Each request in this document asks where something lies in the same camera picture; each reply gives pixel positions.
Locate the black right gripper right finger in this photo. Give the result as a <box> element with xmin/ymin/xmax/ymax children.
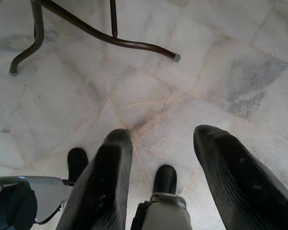
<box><xmin>193</xmin><ymin>125</ymin><xmax>288</xmax><ymax>230</ymax></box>

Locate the brown metal table leg frame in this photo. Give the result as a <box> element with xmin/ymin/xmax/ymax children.
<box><xmin>9</xmin><ymin>0</ymin><xmax>181</xmax><ymax>77</ymax></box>

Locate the silver robot right leg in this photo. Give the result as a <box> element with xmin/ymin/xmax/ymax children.
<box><xmin>131</xmin><ymin>164</ymin><xmax>192</xmax><ymax>230</ymax></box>

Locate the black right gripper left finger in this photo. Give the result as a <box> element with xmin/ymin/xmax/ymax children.
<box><xmin>56</xmin><ymin>128</ymin><xmax>133</xmax><ymax>230</ymax></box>

